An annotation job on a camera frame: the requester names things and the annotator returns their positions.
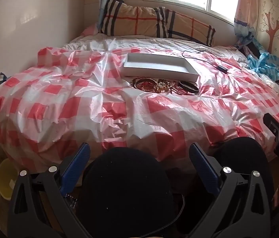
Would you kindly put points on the person's left leg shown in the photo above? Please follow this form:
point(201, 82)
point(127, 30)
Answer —
point(124, 191)

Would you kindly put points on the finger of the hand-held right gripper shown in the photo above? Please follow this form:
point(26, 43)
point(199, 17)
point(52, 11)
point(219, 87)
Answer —
point(274, 126)

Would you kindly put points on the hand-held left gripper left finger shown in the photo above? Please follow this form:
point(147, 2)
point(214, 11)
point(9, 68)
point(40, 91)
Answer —
point(78, 162)

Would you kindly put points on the tan plaid pillow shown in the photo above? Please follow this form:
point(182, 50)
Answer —
point(129, 17)
point(191, 27)

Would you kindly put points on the white striped quilt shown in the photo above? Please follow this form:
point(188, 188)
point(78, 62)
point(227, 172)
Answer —
point(154, 42)

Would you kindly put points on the white shallow cardboard box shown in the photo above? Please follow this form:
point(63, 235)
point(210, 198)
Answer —
point(159, 65)

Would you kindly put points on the yellow plastic basin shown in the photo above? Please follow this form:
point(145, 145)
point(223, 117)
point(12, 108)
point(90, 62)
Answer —
point(4, 178)

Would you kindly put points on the pink blue printed curtain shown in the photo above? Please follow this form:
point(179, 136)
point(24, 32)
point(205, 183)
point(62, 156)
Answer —
point(245, 10)
point(109, 0)

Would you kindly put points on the blue striped cloth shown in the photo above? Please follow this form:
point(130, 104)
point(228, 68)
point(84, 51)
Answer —
point(265, 64)

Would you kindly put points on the black bangle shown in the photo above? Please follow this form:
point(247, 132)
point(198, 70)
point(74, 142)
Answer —
point(190, 87)

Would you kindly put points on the red white checked plastic sheet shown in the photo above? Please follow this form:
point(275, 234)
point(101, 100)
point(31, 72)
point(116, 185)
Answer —
point(80, 104)

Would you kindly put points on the pink pillow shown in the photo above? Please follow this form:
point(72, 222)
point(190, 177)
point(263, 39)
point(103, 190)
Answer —
point(91, 29)

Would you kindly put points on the tree wall sticker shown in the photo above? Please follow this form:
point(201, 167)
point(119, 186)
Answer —
point(275, 27)

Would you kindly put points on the person's leg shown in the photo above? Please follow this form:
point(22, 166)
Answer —
point(243, 153)
point(124, 191)

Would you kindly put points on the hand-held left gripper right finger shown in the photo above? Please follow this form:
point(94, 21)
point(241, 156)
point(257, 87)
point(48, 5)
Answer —
point(203, 164)

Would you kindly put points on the person's right leg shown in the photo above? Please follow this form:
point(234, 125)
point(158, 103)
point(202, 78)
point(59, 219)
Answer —
point(243, 153)

